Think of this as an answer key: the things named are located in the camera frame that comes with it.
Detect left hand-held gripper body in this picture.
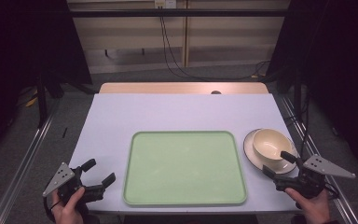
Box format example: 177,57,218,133
42,161,106,207

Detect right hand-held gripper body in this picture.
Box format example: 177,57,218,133
274,154,357,200

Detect cream plate with dark rim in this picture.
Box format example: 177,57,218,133
242,128,299,175

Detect cream bowl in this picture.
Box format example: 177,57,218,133
253,128,293,161

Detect light green tray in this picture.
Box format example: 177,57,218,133
122,130,248,207

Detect person's left hand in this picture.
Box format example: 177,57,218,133
51,187,86,224

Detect person's right hand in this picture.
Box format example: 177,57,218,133
284,187,332,224

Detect white table mat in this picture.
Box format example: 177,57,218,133
69,92,302,216

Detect black metal stand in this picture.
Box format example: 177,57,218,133
35,74,49,129

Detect black curtain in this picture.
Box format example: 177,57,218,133
0,0,93,166
265,0,358,178

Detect aluminium floor rail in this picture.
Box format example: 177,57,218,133
279,94,358,224
0,102,60,224

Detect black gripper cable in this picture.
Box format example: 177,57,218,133
42,195,57,223

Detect black metal frame bar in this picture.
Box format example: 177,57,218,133
68,8,290,19

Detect white wall socket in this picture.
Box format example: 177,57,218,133
154,0,177,9

